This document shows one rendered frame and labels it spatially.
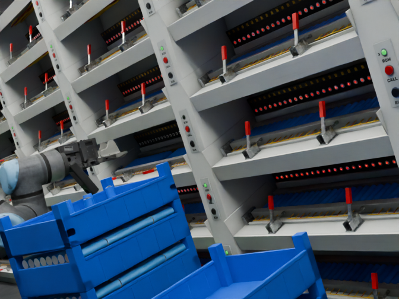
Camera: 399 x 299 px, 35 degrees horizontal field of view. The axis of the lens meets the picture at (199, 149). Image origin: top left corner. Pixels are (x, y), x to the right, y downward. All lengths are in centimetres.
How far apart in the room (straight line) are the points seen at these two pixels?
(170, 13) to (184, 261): 72
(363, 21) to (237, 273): 52
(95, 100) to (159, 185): 110
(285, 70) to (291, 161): 21
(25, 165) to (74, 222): 69
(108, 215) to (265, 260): 30
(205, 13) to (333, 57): 41
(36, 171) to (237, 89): 62
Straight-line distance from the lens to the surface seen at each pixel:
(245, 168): 158
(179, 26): 166
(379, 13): 120
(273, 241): 160
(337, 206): 148
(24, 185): 178
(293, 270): 99
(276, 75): 141
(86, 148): 186
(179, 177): 184
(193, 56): 173
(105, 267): 115
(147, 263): 124
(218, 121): 173
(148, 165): 207
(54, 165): 181
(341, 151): 133
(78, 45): 236
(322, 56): 130
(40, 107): 264
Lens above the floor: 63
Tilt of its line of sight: 3 degrees down
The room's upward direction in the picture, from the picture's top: 18 degrees counter-clockwise
